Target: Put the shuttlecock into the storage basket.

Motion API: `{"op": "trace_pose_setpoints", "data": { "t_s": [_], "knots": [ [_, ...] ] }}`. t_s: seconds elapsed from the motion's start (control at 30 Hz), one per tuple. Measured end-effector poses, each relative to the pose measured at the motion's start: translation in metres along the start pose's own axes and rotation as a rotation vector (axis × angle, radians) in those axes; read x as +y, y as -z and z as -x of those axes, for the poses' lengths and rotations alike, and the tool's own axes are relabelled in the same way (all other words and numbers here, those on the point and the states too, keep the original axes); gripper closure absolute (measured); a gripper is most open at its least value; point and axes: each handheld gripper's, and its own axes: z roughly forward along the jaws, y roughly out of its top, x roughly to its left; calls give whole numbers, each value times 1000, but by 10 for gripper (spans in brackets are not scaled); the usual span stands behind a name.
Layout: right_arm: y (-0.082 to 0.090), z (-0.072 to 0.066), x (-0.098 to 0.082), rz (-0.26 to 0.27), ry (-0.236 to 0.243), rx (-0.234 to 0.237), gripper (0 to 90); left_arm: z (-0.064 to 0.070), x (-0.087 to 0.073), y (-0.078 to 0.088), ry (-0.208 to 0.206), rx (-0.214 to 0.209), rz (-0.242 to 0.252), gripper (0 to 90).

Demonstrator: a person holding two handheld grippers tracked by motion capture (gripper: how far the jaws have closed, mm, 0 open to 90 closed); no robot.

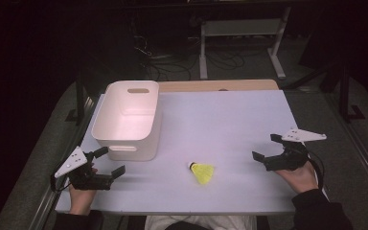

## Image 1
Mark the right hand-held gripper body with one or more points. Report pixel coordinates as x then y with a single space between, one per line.
289 159

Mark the black metal stand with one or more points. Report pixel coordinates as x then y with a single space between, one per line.
80 96
345 96

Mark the person's left hand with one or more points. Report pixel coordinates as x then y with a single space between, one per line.
81 201

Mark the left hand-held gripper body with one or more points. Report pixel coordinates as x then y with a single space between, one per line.
76 159

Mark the person's light clothing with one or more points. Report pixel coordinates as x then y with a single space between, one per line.
201 222

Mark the white plastic storage bin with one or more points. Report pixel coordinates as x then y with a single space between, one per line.
124 121

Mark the person's right hand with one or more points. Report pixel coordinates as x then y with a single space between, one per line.
302 179

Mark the white metal desk frame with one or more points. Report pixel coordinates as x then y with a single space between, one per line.
242 27

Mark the yellow plastic shuttlecock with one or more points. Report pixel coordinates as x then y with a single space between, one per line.
203 172

